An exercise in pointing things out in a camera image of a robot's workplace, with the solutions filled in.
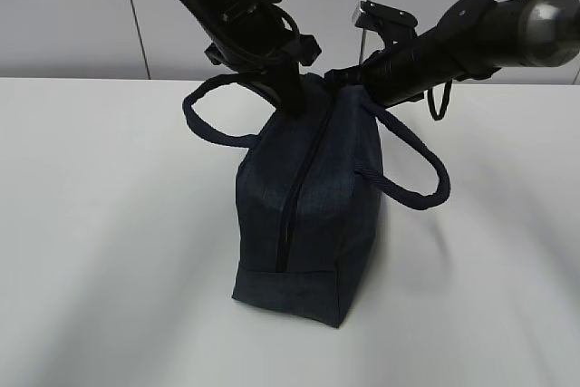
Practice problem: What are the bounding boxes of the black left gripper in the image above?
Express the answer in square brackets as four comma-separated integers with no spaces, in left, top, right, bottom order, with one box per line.
[203,19,322,116]

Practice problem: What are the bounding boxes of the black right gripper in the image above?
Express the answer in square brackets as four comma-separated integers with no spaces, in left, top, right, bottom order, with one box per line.
[324,53,385,91]

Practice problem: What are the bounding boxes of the dark blue lunch bag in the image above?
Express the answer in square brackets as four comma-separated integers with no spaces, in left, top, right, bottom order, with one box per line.
[182,73,450,328]

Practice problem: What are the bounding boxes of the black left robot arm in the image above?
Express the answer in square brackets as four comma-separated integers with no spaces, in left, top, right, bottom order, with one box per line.
[179,0,322,115]

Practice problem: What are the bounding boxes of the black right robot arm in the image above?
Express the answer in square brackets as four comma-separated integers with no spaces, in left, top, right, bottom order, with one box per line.
[325,0,579,120]

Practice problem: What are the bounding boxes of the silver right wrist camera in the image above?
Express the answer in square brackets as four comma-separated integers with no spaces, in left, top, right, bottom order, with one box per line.
[352,1,418,49]

